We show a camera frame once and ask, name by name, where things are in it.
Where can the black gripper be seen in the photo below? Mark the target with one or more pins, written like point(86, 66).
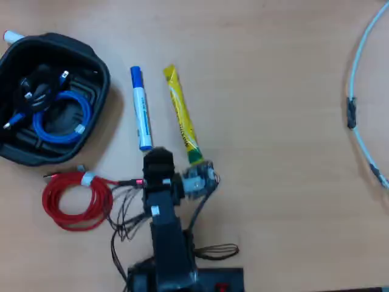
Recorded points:
point(158, 167)

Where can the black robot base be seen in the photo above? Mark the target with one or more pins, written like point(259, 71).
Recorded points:
point(218, 278)

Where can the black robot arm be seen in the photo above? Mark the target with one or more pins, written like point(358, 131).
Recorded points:
point(168, 243)

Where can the blue whiteboard marker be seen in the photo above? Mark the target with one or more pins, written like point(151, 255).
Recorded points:
point(142, 109)

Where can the black storage case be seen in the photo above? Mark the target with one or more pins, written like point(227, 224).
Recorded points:
point(91, 57)

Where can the white marker with red cap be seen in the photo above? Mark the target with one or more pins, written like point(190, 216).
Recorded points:
point(12, 36)

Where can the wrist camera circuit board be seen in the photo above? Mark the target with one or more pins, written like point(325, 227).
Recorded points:
point(199, 181)

